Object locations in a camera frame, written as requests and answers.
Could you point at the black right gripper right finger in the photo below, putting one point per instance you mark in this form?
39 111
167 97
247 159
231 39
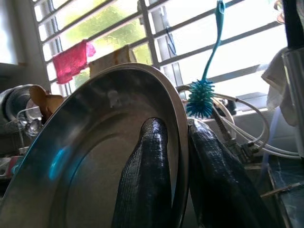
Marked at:
218 185

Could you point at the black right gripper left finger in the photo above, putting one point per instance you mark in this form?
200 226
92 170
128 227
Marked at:
147 171

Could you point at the large steel plate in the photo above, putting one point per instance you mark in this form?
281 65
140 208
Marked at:
83 142

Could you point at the thin wooden stick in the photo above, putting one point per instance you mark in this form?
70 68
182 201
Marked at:
282 189

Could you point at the blue bottle brush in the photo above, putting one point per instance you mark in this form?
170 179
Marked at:
200 99

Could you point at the tan hanging cloth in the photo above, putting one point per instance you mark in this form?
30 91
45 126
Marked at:
107 61

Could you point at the brown wooden board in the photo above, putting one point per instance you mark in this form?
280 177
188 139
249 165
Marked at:
50 104

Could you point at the white towel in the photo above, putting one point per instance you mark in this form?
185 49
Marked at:
278 78

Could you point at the pink hanging cloth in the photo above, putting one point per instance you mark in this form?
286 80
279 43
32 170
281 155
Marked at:
70 61

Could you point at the grey window grille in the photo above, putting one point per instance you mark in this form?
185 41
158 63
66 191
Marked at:
148 35

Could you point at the steel pot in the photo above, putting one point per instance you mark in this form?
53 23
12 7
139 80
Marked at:
14 102

